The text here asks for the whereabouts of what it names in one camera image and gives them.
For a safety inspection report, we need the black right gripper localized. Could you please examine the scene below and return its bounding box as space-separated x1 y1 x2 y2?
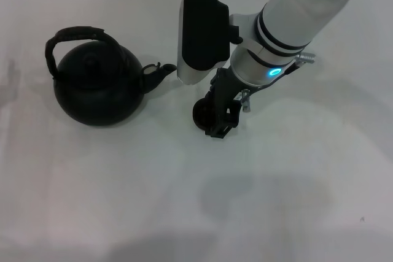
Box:
204 67 255 139

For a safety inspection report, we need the small dark teacup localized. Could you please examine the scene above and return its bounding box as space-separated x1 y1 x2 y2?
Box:
192 98 216 131

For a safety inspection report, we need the black round teapot with handle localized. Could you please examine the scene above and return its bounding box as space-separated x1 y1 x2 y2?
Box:
45 25 179 127

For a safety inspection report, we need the small clear cable plug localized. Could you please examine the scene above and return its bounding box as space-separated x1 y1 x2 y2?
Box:
236 88 253 112

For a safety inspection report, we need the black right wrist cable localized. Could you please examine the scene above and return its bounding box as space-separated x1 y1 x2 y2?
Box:
253 53 317 94

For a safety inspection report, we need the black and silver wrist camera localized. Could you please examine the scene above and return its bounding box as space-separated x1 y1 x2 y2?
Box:
176 0 243 86

